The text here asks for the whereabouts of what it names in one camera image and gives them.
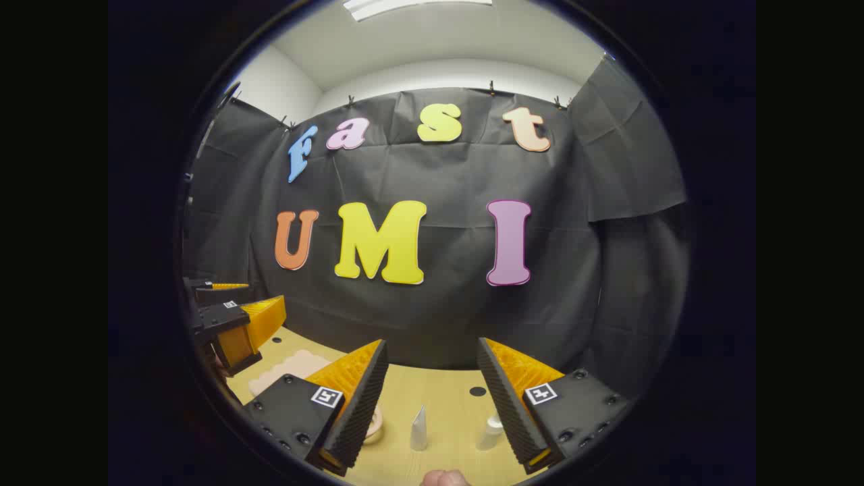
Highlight small white bottle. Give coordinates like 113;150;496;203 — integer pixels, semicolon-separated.
476;413;505;452

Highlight ceiling light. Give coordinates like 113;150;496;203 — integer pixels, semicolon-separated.
343;0;493;22

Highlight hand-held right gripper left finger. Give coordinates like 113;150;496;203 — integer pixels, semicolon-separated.
243;339;390;477

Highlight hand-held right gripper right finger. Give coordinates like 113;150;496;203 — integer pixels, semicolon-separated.
477;337;632;475

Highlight white skin care tube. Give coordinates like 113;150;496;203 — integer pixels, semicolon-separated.
410;404;429;452

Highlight black backdrop cloth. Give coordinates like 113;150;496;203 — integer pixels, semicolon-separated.
182;57;689;399

